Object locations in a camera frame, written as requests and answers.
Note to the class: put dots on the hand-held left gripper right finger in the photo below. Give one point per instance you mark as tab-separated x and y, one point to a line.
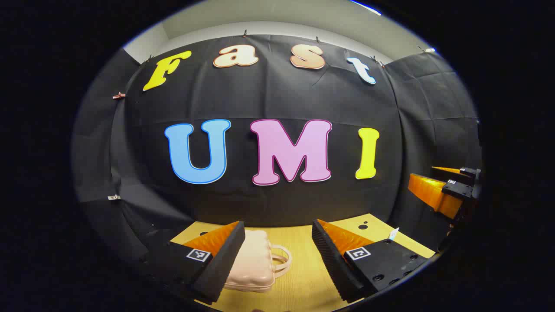
331	260

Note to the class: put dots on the black backdrop cloth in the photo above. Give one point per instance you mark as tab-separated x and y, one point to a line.
260	95

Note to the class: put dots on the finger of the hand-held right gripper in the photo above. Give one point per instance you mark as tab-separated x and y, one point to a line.
433	193
451	170

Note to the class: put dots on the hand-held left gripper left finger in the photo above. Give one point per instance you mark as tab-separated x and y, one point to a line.
225	260

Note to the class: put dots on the pink suitcase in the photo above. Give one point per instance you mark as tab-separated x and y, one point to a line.
256	264

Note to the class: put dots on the pale blue skincare tube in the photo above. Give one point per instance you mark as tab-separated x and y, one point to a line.
393	234

